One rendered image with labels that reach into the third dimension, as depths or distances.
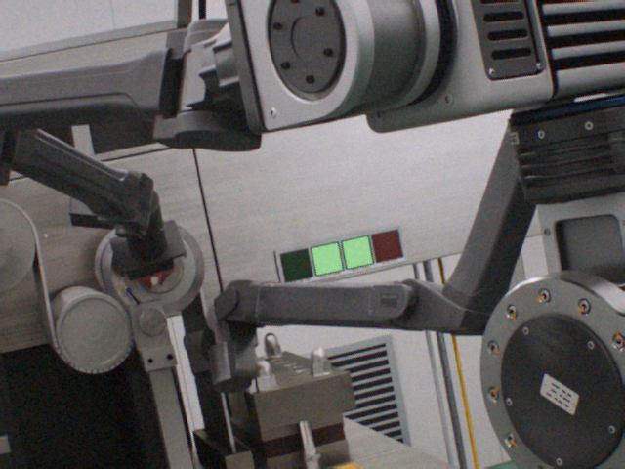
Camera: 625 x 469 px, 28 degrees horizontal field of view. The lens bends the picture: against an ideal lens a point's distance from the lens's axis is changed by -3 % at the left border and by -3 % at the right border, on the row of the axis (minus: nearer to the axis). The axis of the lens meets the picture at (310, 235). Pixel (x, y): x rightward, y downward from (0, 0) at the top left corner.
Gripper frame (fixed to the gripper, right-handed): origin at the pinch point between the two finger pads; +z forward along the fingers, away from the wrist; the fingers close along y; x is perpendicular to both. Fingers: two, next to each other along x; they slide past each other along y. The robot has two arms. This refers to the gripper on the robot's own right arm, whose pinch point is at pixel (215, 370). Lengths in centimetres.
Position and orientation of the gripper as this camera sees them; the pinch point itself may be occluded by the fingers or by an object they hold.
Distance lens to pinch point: 204.3
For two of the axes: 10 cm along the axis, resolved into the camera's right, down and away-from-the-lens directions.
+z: -1.4, 4.9, 8.6
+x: -3.0, -8.5, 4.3
